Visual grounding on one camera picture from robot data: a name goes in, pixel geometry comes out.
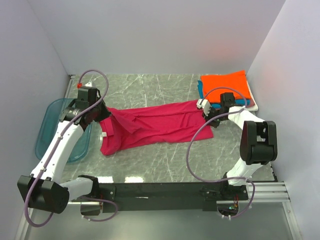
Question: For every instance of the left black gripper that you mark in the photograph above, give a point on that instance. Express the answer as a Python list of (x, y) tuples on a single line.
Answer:
[(105, 114)]

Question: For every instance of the folded blue t-shirt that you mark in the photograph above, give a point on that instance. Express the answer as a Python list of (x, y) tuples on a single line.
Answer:
[(216, 105)]

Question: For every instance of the folded mauve t-shirt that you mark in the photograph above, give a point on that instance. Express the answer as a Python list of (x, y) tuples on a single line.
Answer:
[(252, 103)]

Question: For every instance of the pink t-shirt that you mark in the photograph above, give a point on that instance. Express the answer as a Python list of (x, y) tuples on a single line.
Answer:
[(168, 123)]

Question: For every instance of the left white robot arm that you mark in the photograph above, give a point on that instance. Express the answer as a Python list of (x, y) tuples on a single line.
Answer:
[(43, 189)]

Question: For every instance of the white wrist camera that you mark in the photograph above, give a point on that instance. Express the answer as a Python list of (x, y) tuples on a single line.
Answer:
[(89, 84), (204, 105)]

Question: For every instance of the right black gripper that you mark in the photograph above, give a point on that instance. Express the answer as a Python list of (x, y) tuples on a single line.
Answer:
[(208, 118)]

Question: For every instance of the folded orange t-shirt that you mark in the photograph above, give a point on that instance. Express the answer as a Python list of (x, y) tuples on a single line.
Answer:
[(236, 81)]

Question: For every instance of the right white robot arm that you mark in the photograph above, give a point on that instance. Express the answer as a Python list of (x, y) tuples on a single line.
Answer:
[(258, 143)]

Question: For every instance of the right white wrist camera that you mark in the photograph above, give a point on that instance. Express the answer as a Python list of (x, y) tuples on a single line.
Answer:
[(204, 105)]

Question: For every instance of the teal transparent plastic bin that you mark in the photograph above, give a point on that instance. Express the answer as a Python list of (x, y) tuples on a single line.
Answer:
[(48, 129)]

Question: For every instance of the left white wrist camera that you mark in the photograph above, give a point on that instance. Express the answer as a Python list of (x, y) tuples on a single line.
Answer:
[(89, 84)]

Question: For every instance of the folded white t-shirt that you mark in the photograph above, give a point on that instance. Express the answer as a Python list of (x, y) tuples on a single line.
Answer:
[(255, 108)]

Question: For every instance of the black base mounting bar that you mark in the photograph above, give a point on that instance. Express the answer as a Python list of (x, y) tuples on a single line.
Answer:
[(169, 196)]

